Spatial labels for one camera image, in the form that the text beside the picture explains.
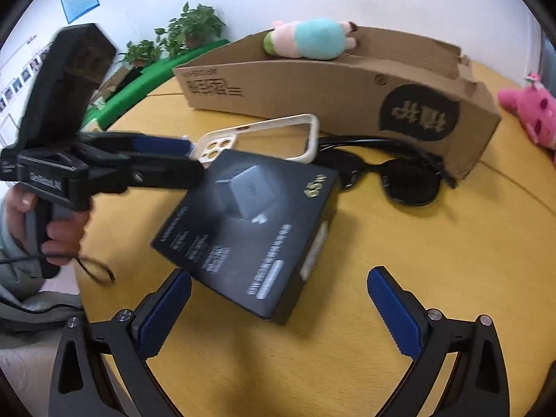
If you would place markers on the green covered table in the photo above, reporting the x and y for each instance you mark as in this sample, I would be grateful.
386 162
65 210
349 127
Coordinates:
149 79

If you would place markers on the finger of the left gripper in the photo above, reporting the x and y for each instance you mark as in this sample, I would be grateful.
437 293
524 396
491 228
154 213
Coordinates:
150 171
138 143

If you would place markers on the person's grey sleeve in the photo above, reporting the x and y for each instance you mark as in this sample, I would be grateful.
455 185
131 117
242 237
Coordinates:
25 306

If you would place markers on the pink teal pig plush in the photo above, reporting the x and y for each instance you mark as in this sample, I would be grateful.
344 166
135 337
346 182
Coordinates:
319 39

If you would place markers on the white clear phone case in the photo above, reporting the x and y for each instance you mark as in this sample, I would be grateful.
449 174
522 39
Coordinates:
293 138

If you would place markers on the small potted green plant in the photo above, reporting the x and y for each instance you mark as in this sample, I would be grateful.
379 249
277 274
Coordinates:
141 54

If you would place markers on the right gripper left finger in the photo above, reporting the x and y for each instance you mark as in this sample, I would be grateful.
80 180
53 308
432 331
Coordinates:
80 383

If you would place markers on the black sunglasses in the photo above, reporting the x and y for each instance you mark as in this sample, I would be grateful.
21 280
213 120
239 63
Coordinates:
412 177

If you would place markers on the pink strawberry bear plush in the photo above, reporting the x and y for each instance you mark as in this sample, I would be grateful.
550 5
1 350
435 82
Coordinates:
534 105

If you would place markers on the black charger box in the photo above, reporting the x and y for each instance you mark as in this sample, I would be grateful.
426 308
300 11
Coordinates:
253 230

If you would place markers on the black camera box left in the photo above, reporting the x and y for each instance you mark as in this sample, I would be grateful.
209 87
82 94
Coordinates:
75 66

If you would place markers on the shallow cardboard box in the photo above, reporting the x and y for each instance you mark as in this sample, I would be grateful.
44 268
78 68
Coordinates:
392 84

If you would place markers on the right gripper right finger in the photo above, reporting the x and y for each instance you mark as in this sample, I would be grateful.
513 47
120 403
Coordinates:
478 382

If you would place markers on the person's left hand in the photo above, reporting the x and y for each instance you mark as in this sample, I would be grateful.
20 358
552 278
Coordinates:
64 236

